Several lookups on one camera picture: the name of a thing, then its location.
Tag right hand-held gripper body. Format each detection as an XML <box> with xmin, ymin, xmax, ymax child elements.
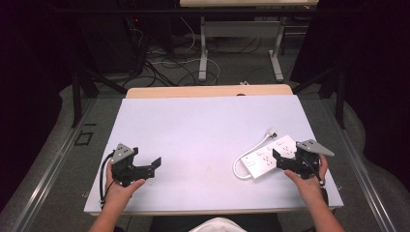
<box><xmin>282</xmin><ymin>138</ymin><xmax>336</xmax><ymax>181</ymax></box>

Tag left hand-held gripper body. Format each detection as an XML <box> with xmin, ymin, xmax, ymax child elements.
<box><xmin>110</xmin><ymin>143</ymin><xmax>156</xmax><ymax>188</ymax></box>

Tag white power strip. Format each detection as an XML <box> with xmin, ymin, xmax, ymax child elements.
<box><xmin>240</xmin><ymin>133</ymin><xmax>300</xmax><ymax>180</ymax></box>

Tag person's left hand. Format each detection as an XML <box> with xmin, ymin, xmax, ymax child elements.
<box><xmin>103</xmin><ymin>159</ymin><xmax>146</xmax><ymax>208</ymax></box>

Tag person's right hand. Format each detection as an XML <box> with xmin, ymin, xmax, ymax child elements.
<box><xmin>283</xmin><ymin>153</ymin><xmax>330</xmax><ymax>199</ymax></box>

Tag white table cover board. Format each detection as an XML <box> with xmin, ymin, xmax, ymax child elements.
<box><xmin>83</xmin><ymin>94</ymin><xmax>344</xmax><ymax>216</ymax></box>

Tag person's dark pants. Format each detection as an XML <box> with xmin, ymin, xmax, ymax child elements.
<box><xmin>149</xmin><ymin>212</ymin><xmax>284</xmax><ymax>232</ymax></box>

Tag black metal stand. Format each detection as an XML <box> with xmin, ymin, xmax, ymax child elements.
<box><xmin>290</xmin><ymin>62</ymin><xmax>346</xmax><ymax>131</ymax></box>
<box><xmin>71</xmin><ymin>66</ymin><xmax>128</xmax><ymax>129</ymax></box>

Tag person's white shirt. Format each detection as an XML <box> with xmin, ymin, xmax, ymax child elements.
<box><xmin>188</xmin><ymin>217</ymin><xmax>249</xmax><ymax>232</ymax></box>

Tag wooden table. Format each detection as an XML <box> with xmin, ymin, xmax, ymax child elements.
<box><xmin>125</xmin><ymin>83</ymin><xmax>295</xmax><ymax>100</ymax></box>

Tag dark curtain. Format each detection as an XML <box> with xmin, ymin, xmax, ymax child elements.
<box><xmin>0</xmin><ymin>0</ymin><xmax>76</xmax><ymax>211</ymax></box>
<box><xmin>289</xmin><ymin>0</ymin><xmax>410</xmax><ymax>191</ymax></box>

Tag black computer tower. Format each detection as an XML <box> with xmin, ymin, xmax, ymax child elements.
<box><xmin>78</xmin><ymin>14</ymin><xmax>148</xmax><ymax>75</ymax></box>

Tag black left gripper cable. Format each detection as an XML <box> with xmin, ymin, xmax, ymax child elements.
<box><xmin>99</xmin><ymin>150</ymin><xmax>116</xmax><ymax>208</ymax></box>

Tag white power strip cable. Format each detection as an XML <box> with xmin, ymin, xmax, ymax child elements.
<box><xmin>232</xmin><ymin>127</ymin><xmax>278</xmax><ymax>180</ymax></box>

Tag aluminium floor rail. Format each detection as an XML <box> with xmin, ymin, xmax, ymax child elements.
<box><xmin>321</xmin><ymin>99</ymin><xmax>398</xmax><ymax>232</ymax></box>
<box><xmin>12</xmin><ymin>97</ymin><xmax>99</xmax><ymax>232</ymax></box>

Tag tangle of floor cables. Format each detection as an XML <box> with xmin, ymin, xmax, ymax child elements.
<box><xmin>122</xmin><ymin>15</ymin><xmax>263</xmax><ymax>88</ymax></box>

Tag white metal desk frame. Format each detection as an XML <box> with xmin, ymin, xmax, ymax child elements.
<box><xmin>179</xmin><ymin>0</ymin><xmax>320</xmax><ymax>83</ymax></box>

